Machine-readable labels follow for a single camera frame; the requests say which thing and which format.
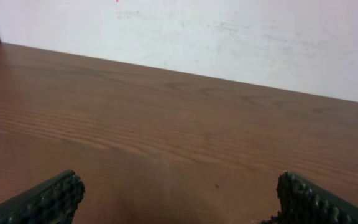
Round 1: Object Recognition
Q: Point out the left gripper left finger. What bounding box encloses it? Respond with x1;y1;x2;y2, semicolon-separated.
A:
0;170;85;224

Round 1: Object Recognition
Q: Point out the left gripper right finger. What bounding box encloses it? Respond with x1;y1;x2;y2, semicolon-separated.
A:
260;171;358;224

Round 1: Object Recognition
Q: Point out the white board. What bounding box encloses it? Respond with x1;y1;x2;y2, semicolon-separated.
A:
0;0;358;102

